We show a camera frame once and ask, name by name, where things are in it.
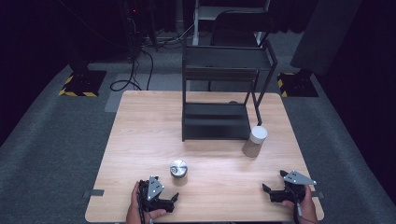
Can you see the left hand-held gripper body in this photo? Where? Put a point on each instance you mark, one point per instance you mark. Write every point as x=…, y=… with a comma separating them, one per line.
x=154, y=188

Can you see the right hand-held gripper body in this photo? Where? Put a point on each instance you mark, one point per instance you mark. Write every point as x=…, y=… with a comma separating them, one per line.
x=295, y=179

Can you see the glass jar with metal lid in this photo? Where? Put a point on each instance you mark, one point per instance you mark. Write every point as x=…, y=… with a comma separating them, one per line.
x=178, y=168

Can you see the glass jar with white lid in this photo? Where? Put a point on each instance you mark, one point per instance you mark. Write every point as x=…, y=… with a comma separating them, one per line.
x=257, y=135

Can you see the black two-tier metal rack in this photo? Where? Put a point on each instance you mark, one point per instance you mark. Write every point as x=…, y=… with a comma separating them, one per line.
x=218, y=124

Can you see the person's left hand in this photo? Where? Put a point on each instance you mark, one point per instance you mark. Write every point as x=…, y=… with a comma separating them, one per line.
x=133, y=211

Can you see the person's right hand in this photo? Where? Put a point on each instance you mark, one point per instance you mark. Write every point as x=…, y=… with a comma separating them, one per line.
x=308, y=208

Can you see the grey tape strip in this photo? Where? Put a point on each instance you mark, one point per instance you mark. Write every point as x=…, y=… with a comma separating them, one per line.
x=93, y=193
x=318, y=195

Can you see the black base with hazard stripes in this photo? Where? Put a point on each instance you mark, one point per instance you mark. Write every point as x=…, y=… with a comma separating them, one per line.
x=84, y=82
x=297, y=84

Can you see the grey slanted panel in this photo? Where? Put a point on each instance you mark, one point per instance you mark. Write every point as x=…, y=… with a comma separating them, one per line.
x=323, y=34

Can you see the black chair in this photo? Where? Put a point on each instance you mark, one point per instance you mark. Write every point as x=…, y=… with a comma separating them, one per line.
x=236, y=26

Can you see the dark equipment tower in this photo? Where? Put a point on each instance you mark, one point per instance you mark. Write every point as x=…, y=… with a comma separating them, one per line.
x=134, y=21

